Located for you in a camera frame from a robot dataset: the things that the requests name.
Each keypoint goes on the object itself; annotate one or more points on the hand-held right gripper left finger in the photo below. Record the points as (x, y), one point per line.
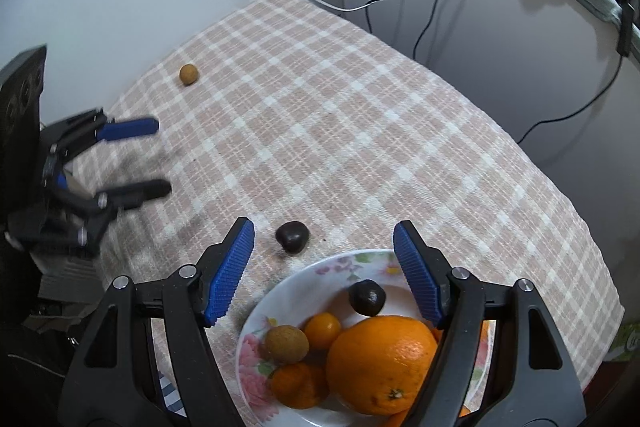
(230, 277)

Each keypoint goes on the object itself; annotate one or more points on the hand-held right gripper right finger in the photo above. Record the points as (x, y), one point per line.
(417, 272)

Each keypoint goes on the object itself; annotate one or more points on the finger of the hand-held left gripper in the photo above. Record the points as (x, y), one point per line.
(130, 128)
(145, 191)

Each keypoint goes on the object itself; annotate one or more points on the brown longan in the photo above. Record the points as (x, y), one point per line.
(286, 343)
(188, 74)

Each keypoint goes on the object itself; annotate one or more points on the white floral plate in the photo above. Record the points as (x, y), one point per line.
(320, 297)

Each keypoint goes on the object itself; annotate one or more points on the large orange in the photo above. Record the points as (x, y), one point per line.
(382, 364)

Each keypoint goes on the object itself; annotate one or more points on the orange kumquat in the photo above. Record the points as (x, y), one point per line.
(322, 331)

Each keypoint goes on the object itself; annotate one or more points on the rough-skinned tangerine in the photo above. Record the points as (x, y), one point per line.
(297, 387)

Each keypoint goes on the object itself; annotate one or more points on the smooth small tangerine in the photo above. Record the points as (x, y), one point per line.
(397, 419)

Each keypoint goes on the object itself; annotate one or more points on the blue striped cloth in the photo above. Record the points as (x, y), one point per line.
(170, 394)

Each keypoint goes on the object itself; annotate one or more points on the beige checked tablecloth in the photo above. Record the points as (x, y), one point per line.
(350, 132)

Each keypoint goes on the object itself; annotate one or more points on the green box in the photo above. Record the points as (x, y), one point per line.
(625, 339)

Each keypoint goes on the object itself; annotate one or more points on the black light stand with clamp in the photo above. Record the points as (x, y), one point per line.
(625, 32)

